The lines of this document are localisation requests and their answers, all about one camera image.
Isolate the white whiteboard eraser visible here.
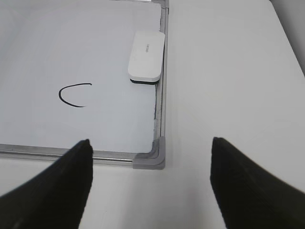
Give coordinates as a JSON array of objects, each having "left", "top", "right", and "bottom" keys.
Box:
[{"left": 127, "top": 31, "right": 165, "bottom": 85}]

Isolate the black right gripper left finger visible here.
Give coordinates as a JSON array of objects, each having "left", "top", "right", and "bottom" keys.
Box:
[{"left": 0, "top": 139, "right": 93, "bottom": 229}]

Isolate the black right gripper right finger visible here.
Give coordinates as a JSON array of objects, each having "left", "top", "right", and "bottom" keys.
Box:
[{"left": 210, "top": 137, "right": 305, "bottom": 229}]

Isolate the aluminium framed whiteboard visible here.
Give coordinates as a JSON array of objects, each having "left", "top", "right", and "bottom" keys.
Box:
[{"left": 0, "top": 0, "right": 169, "bottom": 169}]

